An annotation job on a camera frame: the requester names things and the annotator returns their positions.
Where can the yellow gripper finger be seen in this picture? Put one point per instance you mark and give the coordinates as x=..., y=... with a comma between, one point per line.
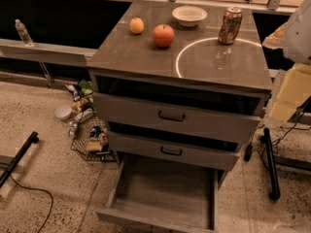
x=275, y=40
x=294, y=91

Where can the orange soda can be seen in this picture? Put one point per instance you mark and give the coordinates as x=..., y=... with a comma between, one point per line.
x=231, y=24

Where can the top drawer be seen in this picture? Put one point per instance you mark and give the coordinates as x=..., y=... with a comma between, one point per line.
x=176, y=119

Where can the grey drawer cabinet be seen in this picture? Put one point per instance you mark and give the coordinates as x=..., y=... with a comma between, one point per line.
x=195, y=71

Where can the middle drawer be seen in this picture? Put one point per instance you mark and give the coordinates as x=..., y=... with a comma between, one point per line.
x=216, y=159

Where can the open bottom drawer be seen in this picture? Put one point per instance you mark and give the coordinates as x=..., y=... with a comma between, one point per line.
x=160, y=196

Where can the white bowl on cabinet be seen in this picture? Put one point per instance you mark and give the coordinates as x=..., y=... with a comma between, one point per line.
x=189, y=16

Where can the black bar right floor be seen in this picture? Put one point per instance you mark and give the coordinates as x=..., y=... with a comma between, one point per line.
x=275, y=193

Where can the black bar floor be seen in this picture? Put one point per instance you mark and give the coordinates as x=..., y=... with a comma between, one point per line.
x=32, y=139
x=275, y=193

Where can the red apple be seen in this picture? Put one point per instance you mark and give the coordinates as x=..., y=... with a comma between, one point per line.
x=163, y=35

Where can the small orange fruit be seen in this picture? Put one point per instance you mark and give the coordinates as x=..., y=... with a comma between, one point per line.
x=136, y=25

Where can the green snack bag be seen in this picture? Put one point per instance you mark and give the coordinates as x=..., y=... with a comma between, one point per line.
x=85, y=87

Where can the white bowl on floor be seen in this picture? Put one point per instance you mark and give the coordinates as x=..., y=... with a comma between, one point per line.
x=63, y=112

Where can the clear plastic water bottle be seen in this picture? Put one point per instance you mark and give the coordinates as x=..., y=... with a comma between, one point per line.
x=23, y=33

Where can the grey side shelf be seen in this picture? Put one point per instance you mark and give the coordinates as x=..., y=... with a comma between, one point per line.
x=40, y=52

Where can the black bar left floor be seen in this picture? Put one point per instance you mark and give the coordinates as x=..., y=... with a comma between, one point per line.
x=32, y=139

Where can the black wire basket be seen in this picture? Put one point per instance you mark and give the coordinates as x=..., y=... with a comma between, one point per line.
x=90, y=141

